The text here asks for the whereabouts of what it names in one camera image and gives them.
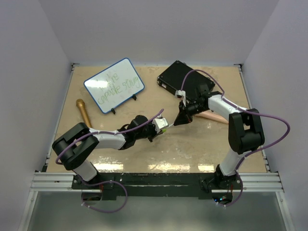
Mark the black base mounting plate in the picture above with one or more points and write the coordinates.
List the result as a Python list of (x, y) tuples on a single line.
[(114, 185)]

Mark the wire whiteboard stand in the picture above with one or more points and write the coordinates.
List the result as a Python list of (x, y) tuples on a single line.
[(134, 97)]

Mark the black hard case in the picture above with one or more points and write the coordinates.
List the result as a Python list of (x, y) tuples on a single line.
[(171, 80)]

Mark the blue framed whiteboard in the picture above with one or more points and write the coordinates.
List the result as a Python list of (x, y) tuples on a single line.
[(114, 85)]

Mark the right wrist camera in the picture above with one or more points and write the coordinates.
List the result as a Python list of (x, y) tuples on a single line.
[(180, 94)]

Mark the gold microphone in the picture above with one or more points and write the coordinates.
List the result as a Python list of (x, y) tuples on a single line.
[(82, 109)]

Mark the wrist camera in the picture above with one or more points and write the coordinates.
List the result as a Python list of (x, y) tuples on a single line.
[(160, 124), (180, 94)]

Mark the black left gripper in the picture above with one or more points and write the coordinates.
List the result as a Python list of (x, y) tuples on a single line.
[(154, 132)]

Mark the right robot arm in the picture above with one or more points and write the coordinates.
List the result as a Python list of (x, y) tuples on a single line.
[(245, 132)]

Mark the pink microphone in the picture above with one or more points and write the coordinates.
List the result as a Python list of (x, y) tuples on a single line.
[(212, 116)]

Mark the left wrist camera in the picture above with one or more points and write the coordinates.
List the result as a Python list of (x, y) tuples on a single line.
[(160, 124)]

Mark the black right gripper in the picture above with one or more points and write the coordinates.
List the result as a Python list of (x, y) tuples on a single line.
[(182, 119)]

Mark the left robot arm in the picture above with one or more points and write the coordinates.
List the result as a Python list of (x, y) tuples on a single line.
[(74, 147)]

